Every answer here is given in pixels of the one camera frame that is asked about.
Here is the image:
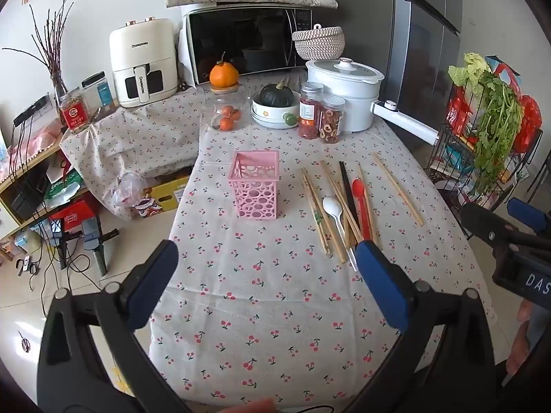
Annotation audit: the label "grey refrigerator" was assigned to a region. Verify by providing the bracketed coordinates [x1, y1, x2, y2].
[300, 0, 464, 156]

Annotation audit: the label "white electric cooking pot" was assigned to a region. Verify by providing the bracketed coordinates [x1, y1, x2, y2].
[305, 57, 440, 148]

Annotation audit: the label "black power strip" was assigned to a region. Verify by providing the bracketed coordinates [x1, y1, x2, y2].
[12, 97, 48, 127]

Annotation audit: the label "pink perforated utensil basket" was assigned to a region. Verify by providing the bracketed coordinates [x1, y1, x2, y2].
[228, 150, 280, 221]

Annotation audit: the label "person's right hand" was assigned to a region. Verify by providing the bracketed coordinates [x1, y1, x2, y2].
[507, 299, 535, 375]

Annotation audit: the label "small cherry print cloth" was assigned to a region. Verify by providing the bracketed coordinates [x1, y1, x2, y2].
[59, 84, 203, 221]

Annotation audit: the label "cherry print tablecloth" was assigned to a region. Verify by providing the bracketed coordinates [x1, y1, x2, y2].
[148, 73, 496, 409]

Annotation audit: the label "black lid blue label container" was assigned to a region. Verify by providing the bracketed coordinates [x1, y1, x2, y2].
[81, 71, 116, 111]

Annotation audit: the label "green lettuce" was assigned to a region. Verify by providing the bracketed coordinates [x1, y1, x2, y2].
[448, 52, 492, 87]

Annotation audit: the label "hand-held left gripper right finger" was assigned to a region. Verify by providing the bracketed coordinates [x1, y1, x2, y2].
[344, 240, 503, 413]

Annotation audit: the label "red plastic spoon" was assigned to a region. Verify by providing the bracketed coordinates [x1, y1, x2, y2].
[352, 178, 373, 244]

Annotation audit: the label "yellow cardboard box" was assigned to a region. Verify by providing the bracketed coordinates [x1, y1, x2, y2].
[133, 173, 193, 221]

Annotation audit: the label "bunch of wooden chopsticks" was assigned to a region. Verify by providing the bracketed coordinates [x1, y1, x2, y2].
[300, 152, 425, 264]

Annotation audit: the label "green pumpkin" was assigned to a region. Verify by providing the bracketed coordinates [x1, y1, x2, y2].
[259, 81, 293, 108]

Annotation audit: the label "white plastic spoon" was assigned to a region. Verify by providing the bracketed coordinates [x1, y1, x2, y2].
[322, 197, 359, 273]

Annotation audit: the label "clear glass jar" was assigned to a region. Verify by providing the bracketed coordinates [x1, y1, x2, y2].
[205, 84, 252, 132]

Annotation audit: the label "black microwave oven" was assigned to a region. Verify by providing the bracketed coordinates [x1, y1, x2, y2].
[184, 5, 313, 86]

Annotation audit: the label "red plastic bag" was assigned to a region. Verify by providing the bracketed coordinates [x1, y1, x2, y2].
[511, 94, 543, 154]

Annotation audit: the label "blue clamp tripod stand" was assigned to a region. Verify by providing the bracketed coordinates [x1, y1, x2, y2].
[81, 217, 120, 277]

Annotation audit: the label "jar of dried fruit slices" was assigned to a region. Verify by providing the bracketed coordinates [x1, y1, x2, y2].
[319, 93, 346, 144]

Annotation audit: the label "jar of red goji berries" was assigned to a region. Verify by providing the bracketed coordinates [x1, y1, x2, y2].
[298, 82, 324, 140]

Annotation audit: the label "dried branches in vase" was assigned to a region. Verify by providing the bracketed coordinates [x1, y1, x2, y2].
[1, 0, 75, 110]

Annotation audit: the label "green leafy herbs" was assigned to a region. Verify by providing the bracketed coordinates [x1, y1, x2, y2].
[470, 70, 524, 195]

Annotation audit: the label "red snack packets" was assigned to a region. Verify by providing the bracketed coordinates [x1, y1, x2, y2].
[445, 86, 475, 135]

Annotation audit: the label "woven lidded basket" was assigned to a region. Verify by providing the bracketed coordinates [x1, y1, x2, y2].
[291, 23, 346, 61]

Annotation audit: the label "white enamel bowl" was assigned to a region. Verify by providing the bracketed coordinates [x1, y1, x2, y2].
[250, 90, 303, 129]

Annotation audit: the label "red box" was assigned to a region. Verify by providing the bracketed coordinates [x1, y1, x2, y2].
[49, 200, 98, 236]

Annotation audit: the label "green and white bag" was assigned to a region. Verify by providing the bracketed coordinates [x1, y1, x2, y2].
[42, 168, 83, 201]

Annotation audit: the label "paper-wrapped chopstick pair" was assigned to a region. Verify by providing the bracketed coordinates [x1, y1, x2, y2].
[306, 176, 347, 264]

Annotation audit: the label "clear plastic bag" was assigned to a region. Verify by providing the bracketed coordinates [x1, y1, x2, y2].
[113, 171, 146, 208]

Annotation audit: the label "wooden shelf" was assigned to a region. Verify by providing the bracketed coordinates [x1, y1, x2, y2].
[0, 137, 92, 238]

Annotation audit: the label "red label jar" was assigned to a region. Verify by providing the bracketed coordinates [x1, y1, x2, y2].
[58, 87, 90, 134]

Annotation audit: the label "black chopstick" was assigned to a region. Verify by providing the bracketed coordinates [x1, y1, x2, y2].
[341, 162, 361, 231]
[339, 162, 358, 229]

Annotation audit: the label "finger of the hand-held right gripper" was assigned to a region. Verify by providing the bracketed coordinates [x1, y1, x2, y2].
[507, 198, 551, 237]
[460, 203, 551, 253]

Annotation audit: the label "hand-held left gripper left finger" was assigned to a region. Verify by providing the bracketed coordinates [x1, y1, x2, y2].
[37, 240, 192, 413]

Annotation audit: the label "black wire rack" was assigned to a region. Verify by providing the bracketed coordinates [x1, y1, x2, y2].
[425, 86, 544, 226]

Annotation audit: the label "blue plastic bag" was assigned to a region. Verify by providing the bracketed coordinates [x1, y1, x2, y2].
[486, 55, 522, 92]

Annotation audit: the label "white air fryer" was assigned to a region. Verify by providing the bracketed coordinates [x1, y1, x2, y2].
[108, 17, 180, 108]

